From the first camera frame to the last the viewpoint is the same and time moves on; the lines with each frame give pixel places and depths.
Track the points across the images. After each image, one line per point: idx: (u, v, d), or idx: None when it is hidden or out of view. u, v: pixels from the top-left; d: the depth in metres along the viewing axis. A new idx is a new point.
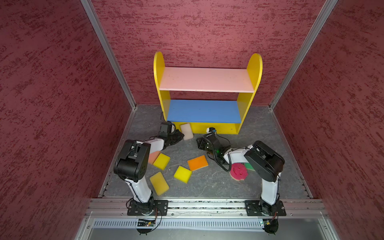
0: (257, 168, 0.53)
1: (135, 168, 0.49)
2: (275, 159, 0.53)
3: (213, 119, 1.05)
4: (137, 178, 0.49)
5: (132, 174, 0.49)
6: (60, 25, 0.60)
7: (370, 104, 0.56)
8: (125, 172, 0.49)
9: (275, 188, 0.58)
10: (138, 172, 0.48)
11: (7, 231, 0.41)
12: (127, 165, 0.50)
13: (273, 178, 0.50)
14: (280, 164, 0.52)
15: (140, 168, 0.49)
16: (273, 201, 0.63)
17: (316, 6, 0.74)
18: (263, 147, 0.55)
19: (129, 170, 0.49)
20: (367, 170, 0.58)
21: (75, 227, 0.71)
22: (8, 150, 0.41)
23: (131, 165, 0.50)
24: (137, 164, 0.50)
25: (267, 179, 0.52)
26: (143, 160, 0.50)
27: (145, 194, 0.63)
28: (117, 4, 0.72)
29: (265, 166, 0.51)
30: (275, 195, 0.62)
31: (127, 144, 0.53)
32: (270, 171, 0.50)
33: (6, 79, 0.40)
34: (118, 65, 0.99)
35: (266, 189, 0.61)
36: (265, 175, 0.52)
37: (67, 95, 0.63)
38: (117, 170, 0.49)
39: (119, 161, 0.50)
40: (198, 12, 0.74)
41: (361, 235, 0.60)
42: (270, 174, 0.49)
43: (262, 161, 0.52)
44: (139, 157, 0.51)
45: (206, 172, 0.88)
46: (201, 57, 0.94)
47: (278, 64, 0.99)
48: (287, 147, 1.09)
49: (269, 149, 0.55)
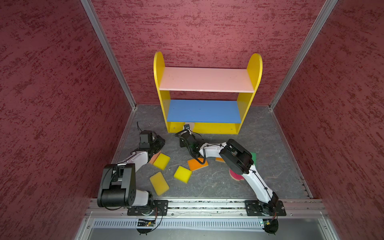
0: (230, 164, 0.60)
1: (124, 194, 0.44)
2: (244, 154, 0.61)
3: (212, 120, 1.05)
4: (129, 204, 0.44)
5: (123, 201, 0.43)
6: (60, 25, 0.60)
7: (370, 104, 0.56)
8: (114, 202, 0.43)
9: (256, 180, 0.62)
10: (128, 197, 0.43)
11: (7, 231, 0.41)
12: (113, 194, 0.44)
13: (243, 172, 0.59)
14: (248, 158, 0.61)
15: (129, 193, 0.44)
16: (268, 198, 0.65)
17: (316, 6, 0.74)
18: (235, 145, 0.62)
19: (118, 199, 0.43)
20: (367, 170, 0.58)
21: (75, 227, 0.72)
22: (8, 150, 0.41)
23: (119, 193, 0.44)
24: (125, 189, 0.44)
25: (238, 173, 0.61)
26: (130, 184, 0.45)
27: (143, 198, 0.62)
28: (117, 4, 0.72)
29: (237, 162, 0.59)
30: (264, 191, 0.64)
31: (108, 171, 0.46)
32: (240, 165, 0.58)
33: (6, 79, 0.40)
34: (118, 65, 0.99)
35: (255, 189, 0.64)
36: (236, 169, 0.60)
37: (67, 95, 0.63)
38: (105, 202, 0.43)
39: (104, 192, 0.44)
40: (198, 12, 0.74)
41: (361, 236, 0.60)
42: (240, 168, 0.58)
43: (234, 158, 0.59)
44: (124, 182, 0.45)
45: (206, 172, 0.88)
46: (201, 57, 0.94)
47: (278, 64, 0.99)
48: (287, 147, 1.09)
49: (241, 146, 0.62)
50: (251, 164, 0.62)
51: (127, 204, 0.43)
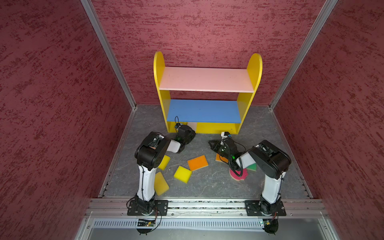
0: (260, 163, 0.55)
1: (153, 157, 0.54)
2: (282, 156, 0.53)
3: (212, 120, 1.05)
4: (152, 167, 0.54)
5: (148, 162, 0.54)
6: (60, 25, 0.60)
7: (370, 104, 0.56)
8: (143, 158, 0.55)
9: (277, 187, 0.58)
10: (155, 160, 0.54)
11: (7, 231, 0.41)
12: (146, 152, 0.55)
13: (277, 175, 0.51)
14: (286, 161, 0.52)
15: (157, 158, 0.54)
16: (274, 199, 0.63)
17: (316, 6, 0.74)
18: (269, 145, 0.57)
19: (146, 157, 0.55)
20: (367, 170, 0.57)
21: (75, 227, 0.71)
22: (8, 150, 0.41)
23: (149, 153, 0.55)
24: (155, 153, 0.55)
25: (271, 176, 0.53)
26: (160, 151, 0.56)
27: (149, 191, 0.64)
28: (117, 4, 0.72)
29: (268, 161, 0.53)
30: (276, 194, 0.62)
31: (151, 135, 0.60)
32: (272, 166, 0.51)
33: (5, 79, 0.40)
34: (118, 65, 0.99)
35: (267, 187, 0.62)
36: (269, 171, 0.53)
37: (67, 95, 0.63)
38: (136, 155, 0.56)
39: (140, 147, 0.57)
40: (198, 12, 0.74)
41: (361, 236, 0.60)
42: (273, 170, 0.50)
43: (265, 156, 0.54)
44: (158, 148, 0.56)
45: (206, 172, 0.88)
46: (201, 57, 0.94)
47: (278, 64, 0.99)
48: (287, 147, 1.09)
49: (275, 147, 0.56)
50: (288, 168, 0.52)
51: (151, 166, 0.55)
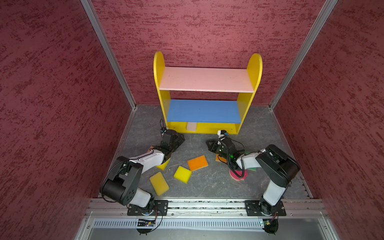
0: (268, 171, 0.52)
1: (121, 193, 0.44)
2: (291, 164, 0.50)
3: (213, 120, 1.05)
4: (124, 203, 0.44)
5: (118, 198, 0.44)
6: (60, 25, 0.60)
7: (370, 104, 0.56)
8: (111, 194, 0.44)
9: (281, 192, 0.57)
10: (124, 196, 0.43)
11: (7, 231, 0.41)
12: (113, 187, 0.45)
13: (286, 183, 0.47)
14: (295, 169, 0.50)
15: (127, 193, 0.44)
16: (275, 202, 0.62)
17: (316, 6, 0.74)
18: (277, 151, 0.53)
19: (114, 193, 0.44)
20: (367, 170, 0.57)
21: (75, 227, 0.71)
22: (8, 150, 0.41)
23: (117, 189, 0.45)
24: (123, 188, 0.45)
25: (279, 184, 0.50)
26: (130, 184, 0.45)
27: (142, 201, 0.62)
28: (117, 4, 0.72)
29: (278, 170, 0.49)
30: (279, 198, 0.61)
31: (118, 162, 0.48)
32: (282, 175, 0.48)
33: (6, 79, 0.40)
34: (118, 65, 0.99)
35: (270, 191, 0.60)
36: (277, 179, 0.50)
37: (67, 95, 0.63)
38: (102, 190, 0.45)
39: (106, 181, 0.46)
40: (198, 12, 0.74)
41: (361, 236, 0.60)
42: (283, 179, 0.47)
43: (274, 165, 0.50)
44: (127, 181, 0.45)
45: (206, 173, 0.87)
46: (201, 57, 0.94)
47: (278, 64, 0.99)
48: (287, 147, 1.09)
49: (283, 153, 0.53)
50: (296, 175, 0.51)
51: (122, 202, 0.43)
